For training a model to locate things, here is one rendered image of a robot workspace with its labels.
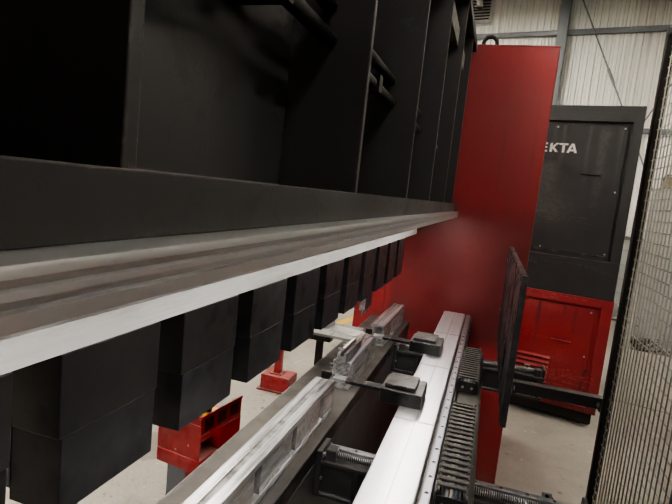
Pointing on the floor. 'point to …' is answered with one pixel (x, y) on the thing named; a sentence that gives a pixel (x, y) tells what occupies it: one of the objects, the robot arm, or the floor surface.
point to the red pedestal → (277, 378)
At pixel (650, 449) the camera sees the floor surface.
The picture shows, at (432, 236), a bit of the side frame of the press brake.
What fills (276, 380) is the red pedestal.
